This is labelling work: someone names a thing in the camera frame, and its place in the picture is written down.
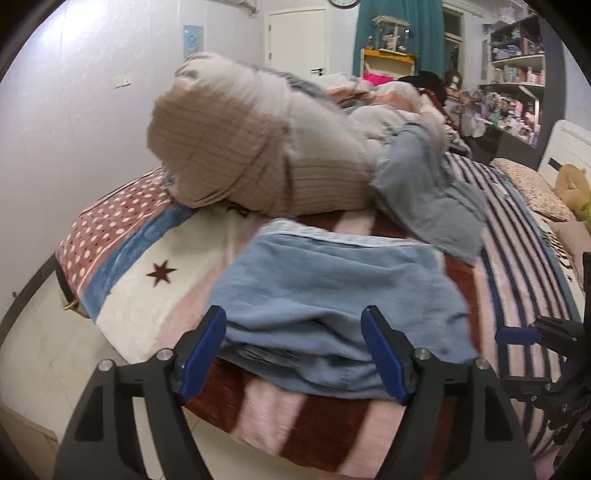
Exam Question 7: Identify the group of toiletry bottles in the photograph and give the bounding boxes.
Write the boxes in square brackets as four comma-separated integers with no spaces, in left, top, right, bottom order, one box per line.
[455,88,541,144]

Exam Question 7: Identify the pile of clothes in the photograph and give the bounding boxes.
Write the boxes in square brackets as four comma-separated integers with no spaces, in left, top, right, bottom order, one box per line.
[397,70,462,125]

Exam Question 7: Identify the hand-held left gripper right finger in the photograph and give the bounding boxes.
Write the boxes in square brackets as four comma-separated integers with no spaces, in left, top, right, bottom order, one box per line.
[361,305,539,480]

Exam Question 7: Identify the striped printed blanket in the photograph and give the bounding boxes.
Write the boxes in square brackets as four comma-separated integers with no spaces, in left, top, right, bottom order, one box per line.
[55,152,585,476]

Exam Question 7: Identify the teal curtain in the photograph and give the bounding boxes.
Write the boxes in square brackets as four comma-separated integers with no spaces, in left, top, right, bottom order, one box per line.
[353,0,445,81]

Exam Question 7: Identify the dark desk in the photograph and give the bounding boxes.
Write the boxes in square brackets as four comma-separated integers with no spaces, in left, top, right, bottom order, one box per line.
[462,115,541,171]

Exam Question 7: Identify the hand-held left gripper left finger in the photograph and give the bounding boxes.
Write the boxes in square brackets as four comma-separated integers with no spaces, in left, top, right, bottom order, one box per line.
[51,305,228,480]

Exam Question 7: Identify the glass display case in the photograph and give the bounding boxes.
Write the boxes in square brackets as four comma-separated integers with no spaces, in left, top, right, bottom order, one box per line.
[372,15,411,51]

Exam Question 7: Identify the window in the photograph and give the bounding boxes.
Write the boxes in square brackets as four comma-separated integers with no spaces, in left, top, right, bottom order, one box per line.
[442,9,465,77]

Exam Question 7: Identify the blue wall poster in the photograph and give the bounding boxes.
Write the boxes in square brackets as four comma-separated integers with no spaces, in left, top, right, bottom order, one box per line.
[183,24,205,61]

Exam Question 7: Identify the grey pants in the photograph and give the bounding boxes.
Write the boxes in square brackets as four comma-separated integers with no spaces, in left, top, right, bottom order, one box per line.
[369,124,488,266]

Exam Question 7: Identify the light blue denim pants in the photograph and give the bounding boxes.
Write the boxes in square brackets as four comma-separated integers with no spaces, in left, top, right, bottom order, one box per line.
[208,218,478,400]

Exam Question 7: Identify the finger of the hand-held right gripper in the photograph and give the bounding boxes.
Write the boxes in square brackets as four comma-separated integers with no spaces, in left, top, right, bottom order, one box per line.
[495,315,585,346]
[501,374,578,432]

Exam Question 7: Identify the floral pillow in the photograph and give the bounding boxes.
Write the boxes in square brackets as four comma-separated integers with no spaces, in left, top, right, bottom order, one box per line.
[489,158,575,223]

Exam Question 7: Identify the white door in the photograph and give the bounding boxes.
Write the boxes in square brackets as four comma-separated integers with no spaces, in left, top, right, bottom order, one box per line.
[268,7,329,77]

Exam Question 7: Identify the beige knitted pillow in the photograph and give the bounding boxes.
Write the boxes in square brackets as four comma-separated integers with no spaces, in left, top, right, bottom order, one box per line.
[547,219,591,278]

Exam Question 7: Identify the beige and grey quilt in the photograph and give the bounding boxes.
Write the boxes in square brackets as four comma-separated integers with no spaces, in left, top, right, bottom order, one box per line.
[147,52,472,217]

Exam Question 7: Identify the white headboard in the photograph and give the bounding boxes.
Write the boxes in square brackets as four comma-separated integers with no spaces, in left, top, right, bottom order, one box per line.
[538,119,591,174]

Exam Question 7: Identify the yellow shelf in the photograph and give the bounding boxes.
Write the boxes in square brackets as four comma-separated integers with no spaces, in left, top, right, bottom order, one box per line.
[360,48,416,77]

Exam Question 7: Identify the dark shelf unit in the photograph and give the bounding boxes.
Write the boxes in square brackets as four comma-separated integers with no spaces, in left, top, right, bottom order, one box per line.
[478,14,566,151]

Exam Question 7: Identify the tan plush toy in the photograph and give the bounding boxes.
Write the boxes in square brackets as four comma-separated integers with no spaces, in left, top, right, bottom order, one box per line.
[554,164,591,208]

